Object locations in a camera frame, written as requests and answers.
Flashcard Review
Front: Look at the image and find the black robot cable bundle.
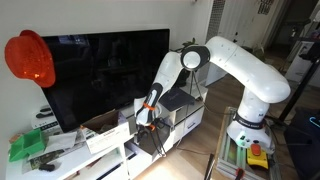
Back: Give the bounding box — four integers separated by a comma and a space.
148, 71, 214, 158

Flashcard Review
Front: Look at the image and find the orange hard hat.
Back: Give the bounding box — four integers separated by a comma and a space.
4, 29, 57, 89

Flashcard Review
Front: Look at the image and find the white TV stand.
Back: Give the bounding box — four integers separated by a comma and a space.
4, 83, 210, 180

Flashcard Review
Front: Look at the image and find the black tripod stand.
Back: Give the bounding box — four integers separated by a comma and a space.
277, 36, 320, 123

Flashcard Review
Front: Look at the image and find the white electronics box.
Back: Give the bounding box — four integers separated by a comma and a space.
30, 104, 63, 135

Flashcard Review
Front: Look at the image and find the green plastic tray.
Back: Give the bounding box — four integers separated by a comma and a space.
8, 127, 48, 164

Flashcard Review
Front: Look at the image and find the black flat screen TV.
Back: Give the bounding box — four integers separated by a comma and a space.
41, 28, 171, 134

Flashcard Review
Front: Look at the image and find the red black tool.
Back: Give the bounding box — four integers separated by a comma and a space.
234, 167, 246, 180

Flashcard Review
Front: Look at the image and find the navy Universal Thread box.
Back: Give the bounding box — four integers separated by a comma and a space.
158, 86, 196, 113

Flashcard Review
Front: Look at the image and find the white crumpled paper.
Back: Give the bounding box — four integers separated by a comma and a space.
42, 131, 80, 153

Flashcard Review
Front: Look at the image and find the printed leaflet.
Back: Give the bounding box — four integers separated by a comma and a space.
21, 149, 68, 175

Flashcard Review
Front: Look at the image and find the dark round plant pot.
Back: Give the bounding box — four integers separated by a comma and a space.
174, 67, 192, 88

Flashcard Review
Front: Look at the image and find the small black remote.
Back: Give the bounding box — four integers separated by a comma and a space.
37, 162, 57, 173

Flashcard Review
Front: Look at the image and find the flat white TV base plate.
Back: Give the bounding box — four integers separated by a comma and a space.
120, 102, 142, 117

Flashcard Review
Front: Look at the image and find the green leafy plant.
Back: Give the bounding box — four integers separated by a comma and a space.
171, 37, 200, 55

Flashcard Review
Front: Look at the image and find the large black case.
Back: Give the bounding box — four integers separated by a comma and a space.
283, 107, 320, 180

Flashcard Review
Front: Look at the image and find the yellow emergency stop box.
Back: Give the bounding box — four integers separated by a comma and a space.
246, 142, 270, 170

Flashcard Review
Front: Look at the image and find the printed white cardboard box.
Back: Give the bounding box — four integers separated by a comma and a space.
79, 108, 131, 155

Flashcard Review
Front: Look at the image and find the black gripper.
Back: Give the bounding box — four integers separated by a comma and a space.
135, 124, 151, 145

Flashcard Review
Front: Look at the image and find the grey box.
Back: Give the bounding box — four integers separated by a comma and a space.
134, 124, 175, 157

